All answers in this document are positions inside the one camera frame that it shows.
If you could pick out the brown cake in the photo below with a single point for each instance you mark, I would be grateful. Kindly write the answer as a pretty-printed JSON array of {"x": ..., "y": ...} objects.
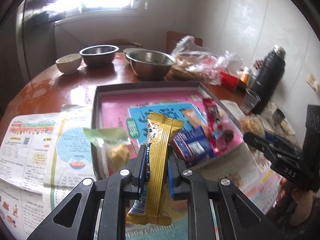
[{"x": 252, "y": 126}]

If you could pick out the red stick snack packet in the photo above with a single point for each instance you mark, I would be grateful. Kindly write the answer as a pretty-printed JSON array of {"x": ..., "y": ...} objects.
[{"x": 215, "y": 127}]

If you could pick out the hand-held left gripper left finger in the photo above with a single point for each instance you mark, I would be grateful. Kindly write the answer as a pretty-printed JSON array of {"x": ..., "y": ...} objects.
[{"x": 144, "y": 165}]

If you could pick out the dark candy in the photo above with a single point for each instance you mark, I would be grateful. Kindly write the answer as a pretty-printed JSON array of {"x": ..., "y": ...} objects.
[{"x": 228, "y": 135}]

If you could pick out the pink printed booklet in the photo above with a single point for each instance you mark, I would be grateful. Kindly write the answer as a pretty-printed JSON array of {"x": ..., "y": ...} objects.
[{"x": 117, "y": 110}]

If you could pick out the dark cardboard box tray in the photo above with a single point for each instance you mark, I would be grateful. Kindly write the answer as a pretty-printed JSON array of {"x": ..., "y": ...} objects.
[{"x": 150, "y": 86}]

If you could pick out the blue wafer packet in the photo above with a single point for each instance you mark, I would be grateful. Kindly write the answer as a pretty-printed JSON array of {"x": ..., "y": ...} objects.
[{"x": 195, "y": 145}]

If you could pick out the white wall socket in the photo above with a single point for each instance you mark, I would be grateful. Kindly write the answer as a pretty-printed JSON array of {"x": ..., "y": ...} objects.
[{"x": 312, "y": 81}]

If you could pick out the green yellow cake packet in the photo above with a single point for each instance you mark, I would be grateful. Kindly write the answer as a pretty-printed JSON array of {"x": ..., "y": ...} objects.
[{"x": 115, "y": 152}]

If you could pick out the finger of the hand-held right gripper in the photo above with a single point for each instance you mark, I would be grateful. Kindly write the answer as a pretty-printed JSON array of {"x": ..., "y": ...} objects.
[
  {"x": 287, "y": 171},
  {"x": 270, "y": 137}
]

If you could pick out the orange pill bottle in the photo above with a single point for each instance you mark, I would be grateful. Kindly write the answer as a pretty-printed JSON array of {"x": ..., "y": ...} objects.
[{"x": 245, "y": 76}]

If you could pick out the red tissue box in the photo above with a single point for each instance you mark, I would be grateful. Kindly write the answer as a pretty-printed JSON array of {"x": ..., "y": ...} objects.
[{"x": 228, "y": 81}]

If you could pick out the cream ceramic bowl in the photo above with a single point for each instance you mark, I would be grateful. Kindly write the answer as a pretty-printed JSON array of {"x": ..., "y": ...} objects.
[{"x": 68, "y": 63}]

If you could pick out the small steel bowl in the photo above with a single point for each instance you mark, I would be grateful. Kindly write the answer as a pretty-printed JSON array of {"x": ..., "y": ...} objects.
[{"x": 98, "y": 57}]

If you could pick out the clear plastic bag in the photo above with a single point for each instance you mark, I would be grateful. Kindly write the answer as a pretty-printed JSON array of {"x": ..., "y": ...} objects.
[{"x": 197, "y": 62}]

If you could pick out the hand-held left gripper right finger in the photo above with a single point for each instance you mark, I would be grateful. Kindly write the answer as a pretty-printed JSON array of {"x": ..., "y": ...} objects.
[{"x": 172, "y": 180}]

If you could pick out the orange snack packet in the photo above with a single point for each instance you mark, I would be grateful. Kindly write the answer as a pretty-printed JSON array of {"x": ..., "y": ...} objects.
[{"x": 193, "y": 118}]

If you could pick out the black thermos bottle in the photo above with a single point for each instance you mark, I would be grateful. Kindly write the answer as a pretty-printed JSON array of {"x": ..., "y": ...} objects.
[{"x": 268, "y": 80}]

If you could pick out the person's right hand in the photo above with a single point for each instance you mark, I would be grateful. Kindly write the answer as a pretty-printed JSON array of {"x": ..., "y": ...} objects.
[{"x": 302, "y": 202}]

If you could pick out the colourful newspaper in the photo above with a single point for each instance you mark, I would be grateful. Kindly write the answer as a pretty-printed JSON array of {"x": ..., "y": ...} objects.
[{"x": 37, "y": 140}]

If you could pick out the dark refrigerator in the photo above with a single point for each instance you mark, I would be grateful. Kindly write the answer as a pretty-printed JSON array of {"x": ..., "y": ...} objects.
[{"x": 35, "y": 50}]

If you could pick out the small steel cup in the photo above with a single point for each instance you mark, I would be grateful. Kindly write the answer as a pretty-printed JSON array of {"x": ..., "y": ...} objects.
[{"x": 278, "y": 118}]

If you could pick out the clear plastic cup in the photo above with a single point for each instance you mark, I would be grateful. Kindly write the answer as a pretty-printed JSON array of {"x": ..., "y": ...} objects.
[{"x": 250, "y": 101}]

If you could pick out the yellow wafer bar packet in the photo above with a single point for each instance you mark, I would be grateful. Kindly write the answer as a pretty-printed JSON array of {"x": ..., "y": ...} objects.
[{"x": 157, "y": 155}]

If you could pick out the large steel bowl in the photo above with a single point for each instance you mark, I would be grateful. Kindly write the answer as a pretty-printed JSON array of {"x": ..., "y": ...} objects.
[{"x": 150, "y": 65}]

